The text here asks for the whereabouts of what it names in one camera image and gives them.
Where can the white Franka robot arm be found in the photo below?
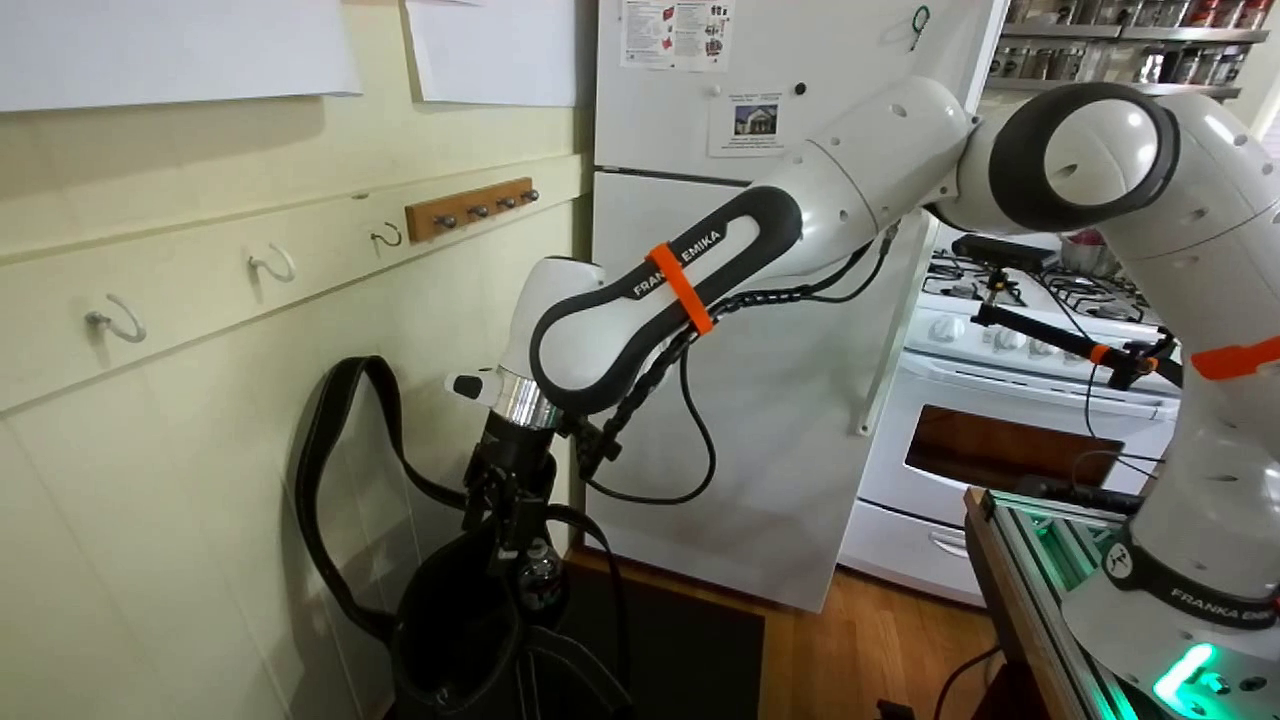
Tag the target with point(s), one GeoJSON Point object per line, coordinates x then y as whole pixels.
{"type": "Point", "coordinates": [1174, 264]}

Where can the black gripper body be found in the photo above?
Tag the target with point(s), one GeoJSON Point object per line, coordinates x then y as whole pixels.
{"type": "Point", "coordinates": [513, 473]}

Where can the green lit robot cart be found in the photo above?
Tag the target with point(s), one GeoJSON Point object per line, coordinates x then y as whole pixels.
{"type": "Point", "coordinates": [1055, 562]}

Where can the white stove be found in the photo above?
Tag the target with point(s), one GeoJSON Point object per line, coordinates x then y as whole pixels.
{"type": "Point", "coordinates": [905, 521]}

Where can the black camera on stand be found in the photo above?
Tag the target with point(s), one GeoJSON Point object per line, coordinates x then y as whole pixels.
{"type": "Point", "coordinates": [1033, 330]}

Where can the black side table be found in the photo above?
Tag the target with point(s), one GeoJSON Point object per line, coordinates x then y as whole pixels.
{"type": "Point", "coordinates": [682, 655]}

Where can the printed paper on refrigerator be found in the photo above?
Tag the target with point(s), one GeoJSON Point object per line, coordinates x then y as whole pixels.
{"type": "Point", "coordinates": [675, 31]}

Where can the photo magnet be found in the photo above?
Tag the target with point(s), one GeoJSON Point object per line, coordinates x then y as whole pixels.
{"type": "Point", "coordinates": [757, 119]}

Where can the white refrigerator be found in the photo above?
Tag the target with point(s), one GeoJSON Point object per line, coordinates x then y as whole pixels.
{"type": "Point", "coordinates": [802, 515]}

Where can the wooden peg rack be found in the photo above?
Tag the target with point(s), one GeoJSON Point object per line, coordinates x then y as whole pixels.
{"type": "Point", "coordinates": [465, 211]}

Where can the small white paper sheet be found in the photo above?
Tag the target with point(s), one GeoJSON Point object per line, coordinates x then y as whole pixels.
{"type": "Point", "coordinates": [495, 46]}

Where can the large white paper sheet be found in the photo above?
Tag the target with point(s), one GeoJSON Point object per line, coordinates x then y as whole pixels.
{"type": "Point", "coordinates": [163, 46]}

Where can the black tote bag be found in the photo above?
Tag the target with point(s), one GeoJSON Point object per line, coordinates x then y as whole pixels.
{"type": "Point", "coordinates": [447, 632]}

